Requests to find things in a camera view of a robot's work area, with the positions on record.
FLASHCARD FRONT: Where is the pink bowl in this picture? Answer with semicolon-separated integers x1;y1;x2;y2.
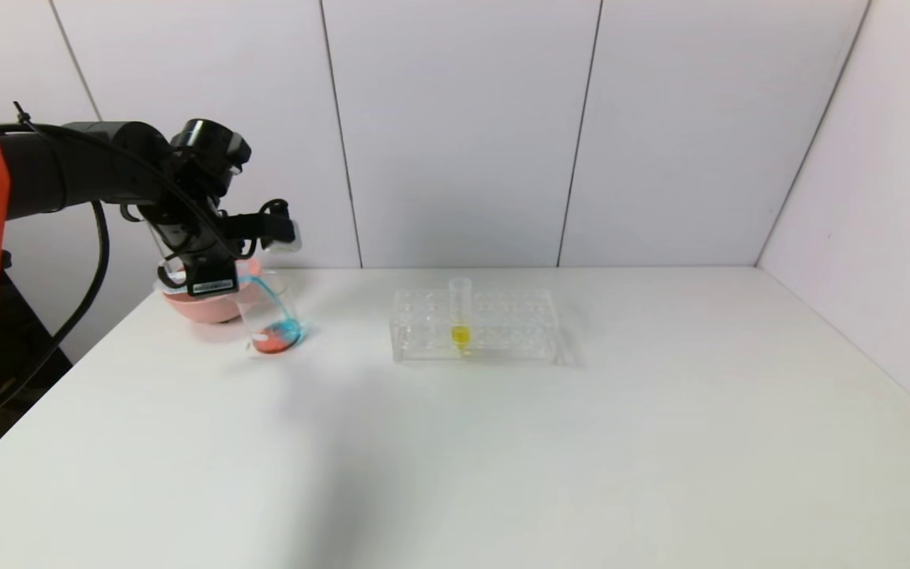
160;258;263;325

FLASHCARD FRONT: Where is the test tube with yellow pigment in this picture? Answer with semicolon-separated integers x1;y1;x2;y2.
450;277;473;351

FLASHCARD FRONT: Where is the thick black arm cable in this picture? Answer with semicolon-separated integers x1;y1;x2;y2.
0;200;111;425

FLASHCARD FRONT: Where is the clear acrylic test tube rack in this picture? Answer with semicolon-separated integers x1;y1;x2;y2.
390;286;560;366

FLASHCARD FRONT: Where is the clear glass beaker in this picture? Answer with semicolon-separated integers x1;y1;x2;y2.
234;271;306;358

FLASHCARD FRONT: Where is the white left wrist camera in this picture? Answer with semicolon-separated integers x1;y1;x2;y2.
265;202;303;255

